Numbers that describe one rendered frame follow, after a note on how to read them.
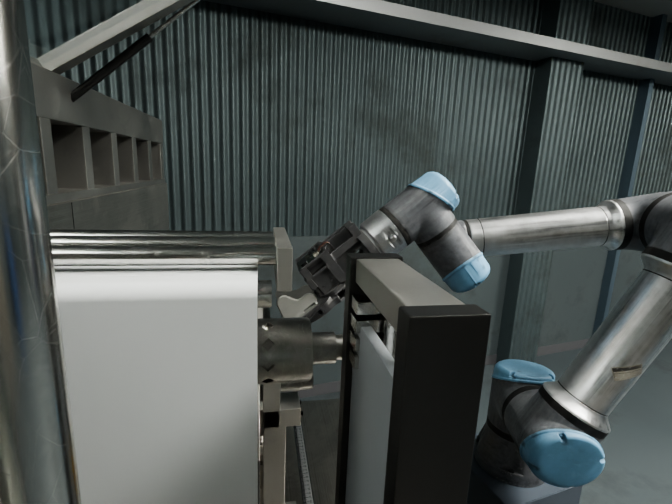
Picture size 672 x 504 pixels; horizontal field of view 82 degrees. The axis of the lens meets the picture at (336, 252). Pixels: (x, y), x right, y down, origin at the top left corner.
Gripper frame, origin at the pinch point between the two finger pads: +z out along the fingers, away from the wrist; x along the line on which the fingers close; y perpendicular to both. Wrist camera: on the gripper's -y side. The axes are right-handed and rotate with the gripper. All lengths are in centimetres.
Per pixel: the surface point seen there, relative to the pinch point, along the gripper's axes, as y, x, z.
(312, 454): -32.3, -13.7, 16.6
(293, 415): -11.1, 4.0, 7.0
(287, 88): 46, -174, -52
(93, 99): 53, -33, 5
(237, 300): 16.4, 33.2, -6.9
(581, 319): -253, -220, -153
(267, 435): -11.4, 3.2, 12.6
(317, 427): -33.8, -22.6, 14.8
